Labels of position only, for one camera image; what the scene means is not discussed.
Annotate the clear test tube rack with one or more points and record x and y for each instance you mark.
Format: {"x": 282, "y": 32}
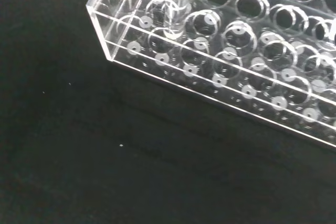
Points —
{"x": 236, "y": 51}

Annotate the black bench cloth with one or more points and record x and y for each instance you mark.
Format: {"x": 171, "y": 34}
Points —
{"x": 105, "y": 142}

